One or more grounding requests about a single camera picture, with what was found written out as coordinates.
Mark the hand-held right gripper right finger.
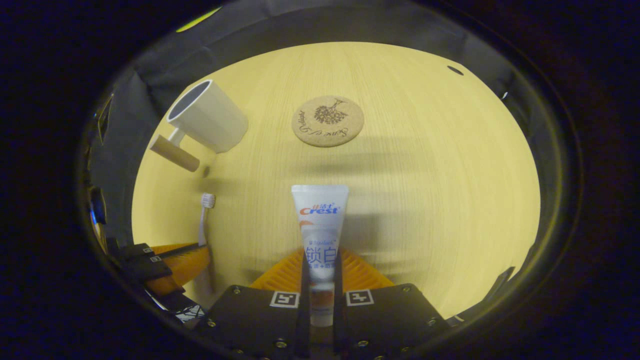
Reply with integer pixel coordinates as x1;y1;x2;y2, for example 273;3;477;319
333;247;452;360

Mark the white cup with wooden handle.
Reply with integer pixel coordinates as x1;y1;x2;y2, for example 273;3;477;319
150;79;249;173

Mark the white toothbrush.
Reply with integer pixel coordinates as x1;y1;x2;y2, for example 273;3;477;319
195;193;217;296

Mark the round cork coaster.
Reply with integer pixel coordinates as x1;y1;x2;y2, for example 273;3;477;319
292;95;365;148

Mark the white toothpaste tube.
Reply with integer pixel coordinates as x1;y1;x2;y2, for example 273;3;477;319
291;185;349;327

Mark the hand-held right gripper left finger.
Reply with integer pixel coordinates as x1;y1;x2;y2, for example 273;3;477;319
196;247;312;360

